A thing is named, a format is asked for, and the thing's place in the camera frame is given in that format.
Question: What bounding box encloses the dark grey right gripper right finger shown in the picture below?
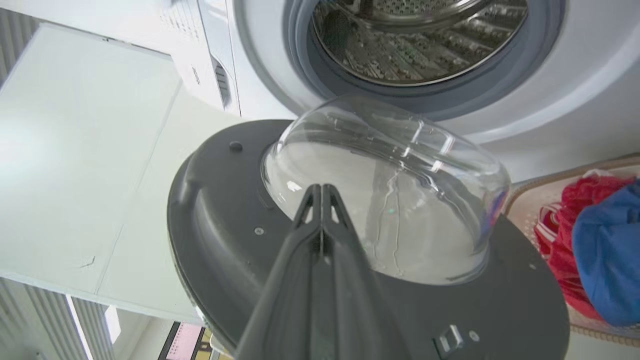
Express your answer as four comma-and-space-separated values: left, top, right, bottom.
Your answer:
320, 184, 412, 360

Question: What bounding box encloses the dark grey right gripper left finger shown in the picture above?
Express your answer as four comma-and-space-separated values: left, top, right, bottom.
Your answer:
234, 184, 324, 360

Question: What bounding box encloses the grey washing machine door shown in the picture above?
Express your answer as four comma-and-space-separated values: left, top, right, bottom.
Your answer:
167, 95, 571, 360

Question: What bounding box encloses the white front-loading washing machine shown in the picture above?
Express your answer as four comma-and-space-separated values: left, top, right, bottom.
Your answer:
160, 0, 640, 183

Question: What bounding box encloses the beige woven laundry basket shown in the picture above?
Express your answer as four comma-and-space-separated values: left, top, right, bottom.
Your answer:
502, 156, 640, 347

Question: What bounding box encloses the red mesh garment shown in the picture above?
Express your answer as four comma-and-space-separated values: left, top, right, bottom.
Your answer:
534, 172, 637, 322

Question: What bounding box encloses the white cabinet panel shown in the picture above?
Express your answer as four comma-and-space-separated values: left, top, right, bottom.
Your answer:
0, 22, 251, 326

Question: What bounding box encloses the blue cloth garment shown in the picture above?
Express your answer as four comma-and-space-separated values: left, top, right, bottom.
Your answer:
572, 180, 640, 327

